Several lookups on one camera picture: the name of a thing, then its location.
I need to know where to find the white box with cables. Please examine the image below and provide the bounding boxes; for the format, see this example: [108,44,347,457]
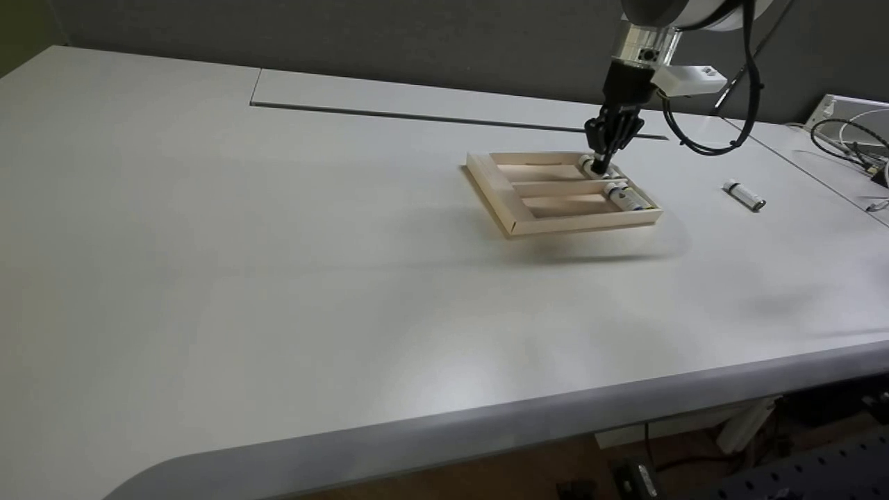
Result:
[803,93,889,133]

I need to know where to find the white table leg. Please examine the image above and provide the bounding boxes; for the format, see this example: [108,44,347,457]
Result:
[714,395,783,458]

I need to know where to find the small black floor object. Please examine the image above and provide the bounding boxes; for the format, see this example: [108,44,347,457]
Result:
[611,458,661,500]

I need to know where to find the black perforated board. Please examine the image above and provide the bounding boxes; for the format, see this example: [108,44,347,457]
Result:
[701,432,889,500]

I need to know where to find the grey fabric partition screen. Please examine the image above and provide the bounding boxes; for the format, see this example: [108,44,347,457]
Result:
[46,0,889,126]

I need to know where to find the black cable bundle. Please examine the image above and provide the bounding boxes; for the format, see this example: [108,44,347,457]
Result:
[808,115,889,189]

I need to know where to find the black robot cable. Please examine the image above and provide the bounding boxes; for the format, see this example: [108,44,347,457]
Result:
[653,0,798,158]

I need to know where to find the light wooden tray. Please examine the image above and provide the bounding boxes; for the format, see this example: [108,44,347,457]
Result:
[458,148,666,243]

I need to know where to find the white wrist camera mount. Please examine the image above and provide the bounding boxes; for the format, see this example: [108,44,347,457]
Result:
[648,61,732,104]

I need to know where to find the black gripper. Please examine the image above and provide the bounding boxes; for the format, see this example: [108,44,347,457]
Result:
[580,55,658,177]

